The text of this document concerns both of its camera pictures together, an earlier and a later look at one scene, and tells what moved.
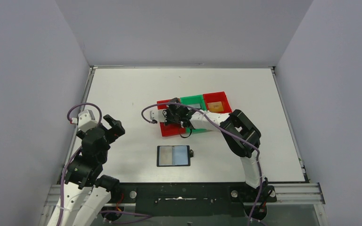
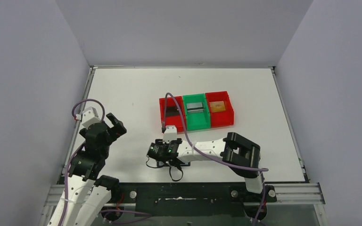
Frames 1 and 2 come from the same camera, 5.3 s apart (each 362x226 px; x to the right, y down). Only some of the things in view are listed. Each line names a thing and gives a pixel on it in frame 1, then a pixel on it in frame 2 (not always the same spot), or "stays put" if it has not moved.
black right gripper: x=173 y=114 → x=171 y=165
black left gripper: x=114 y=127 stays put
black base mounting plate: x=216 y=199 stays put
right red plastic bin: x=216 y=97 stays put
